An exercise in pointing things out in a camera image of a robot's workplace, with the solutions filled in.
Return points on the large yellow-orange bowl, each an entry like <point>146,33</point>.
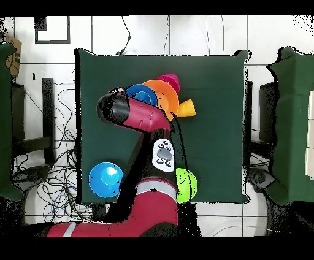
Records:
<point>166,98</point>

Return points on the orange plastic cup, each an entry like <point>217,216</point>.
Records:
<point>186,109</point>

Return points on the blue plastic bowl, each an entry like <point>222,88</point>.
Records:
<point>105,180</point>
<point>133,89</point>

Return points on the small pink-red bowl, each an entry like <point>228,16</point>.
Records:
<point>171,81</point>

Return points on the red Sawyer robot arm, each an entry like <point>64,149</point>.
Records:
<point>144,115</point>

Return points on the large green bowl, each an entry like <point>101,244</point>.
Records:
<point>189,185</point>

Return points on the dark green tablecloth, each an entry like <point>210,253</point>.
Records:
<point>215,98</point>

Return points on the dark grey stand foot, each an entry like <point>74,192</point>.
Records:
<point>32,175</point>
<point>260,177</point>

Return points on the green cloth side table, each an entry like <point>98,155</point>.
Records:
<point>5,122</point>
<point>292,122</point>

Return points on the cardboard box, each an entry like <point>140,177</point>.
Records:
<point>14,49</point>

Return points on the black metal frame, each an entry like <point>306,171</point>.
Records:
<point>48,110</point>

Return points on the black floor frame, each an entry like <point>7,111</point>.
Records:
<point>40,24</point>

